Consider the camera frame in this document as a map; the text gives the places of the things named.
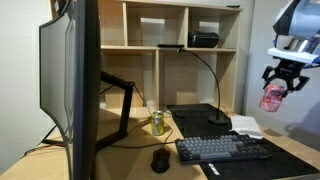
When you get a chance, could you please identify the black zipper pouch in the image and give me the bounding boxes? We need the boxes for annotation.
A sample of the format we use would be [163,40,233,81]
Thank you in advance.
[187,30,221,49]

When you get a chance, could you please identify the white folded paper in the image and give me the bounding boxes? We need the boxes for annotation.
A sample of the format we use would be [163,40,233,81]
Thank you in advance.
[229,114,265,140]

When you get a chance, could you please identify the grey black mechanical keyboard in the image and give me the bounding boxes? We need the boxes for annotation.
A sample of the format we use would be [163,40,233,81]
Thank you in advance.
[175,133,272,165]

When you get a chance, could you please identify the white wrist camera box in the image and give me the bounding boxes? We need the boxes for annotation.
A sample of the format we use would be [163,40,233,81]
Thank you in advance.
[266,47,320,66]

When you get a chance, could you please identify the light wooden cubby shelf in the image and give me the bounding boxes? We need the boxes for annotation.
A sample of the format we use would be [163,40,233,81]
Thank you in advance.
[49,0,244,116]

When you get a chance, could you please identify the curved black computer monitor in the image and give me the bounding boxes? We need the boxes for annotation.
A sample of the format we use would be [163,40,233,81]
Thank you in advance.
[39,0,103,180]

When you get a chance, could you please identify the black monitor cable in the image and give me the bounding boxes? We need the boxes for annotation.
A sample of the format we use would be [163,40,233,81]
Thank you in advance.
[99,83,148,108]

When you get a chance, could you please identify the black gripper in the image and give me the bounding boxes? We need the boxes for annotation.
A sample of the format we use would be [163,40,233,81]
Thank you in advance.
[261,58,310,99]

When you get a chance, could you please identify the black computer mouse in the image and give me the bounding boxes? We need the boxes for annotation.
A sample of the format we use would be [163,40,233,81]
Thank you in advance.
[150,147,172,174]

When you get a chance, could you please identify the black mouse cable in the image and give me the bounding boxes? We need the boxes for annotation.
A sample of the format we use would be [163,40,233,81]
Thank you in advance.
[109,122,177,150]

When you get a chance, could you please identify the yellow soda can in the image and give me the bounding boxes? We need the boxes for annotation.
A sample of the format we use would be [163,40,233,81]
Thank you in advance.
[151,110,166,137]

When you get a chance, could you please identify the black angular monitor stand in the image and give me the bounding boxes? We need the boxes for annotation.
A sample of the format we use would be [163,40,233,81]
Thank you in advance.
[41,70,136,152]

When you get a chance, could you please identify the black gooseneck desk lamp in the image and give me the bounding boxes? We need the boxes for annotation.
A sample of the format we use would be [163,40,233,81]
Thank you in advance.
[157,43,232,126]

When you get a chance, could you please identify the pink soda can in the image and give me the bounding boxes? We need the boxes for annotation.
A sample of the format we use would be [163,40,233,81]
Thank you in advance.
[258,83,287,113]

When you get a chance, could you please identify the black desk mat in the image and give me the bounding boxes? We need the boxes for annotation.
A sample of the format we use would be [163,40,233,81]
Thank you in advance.
[166,103,320,180]

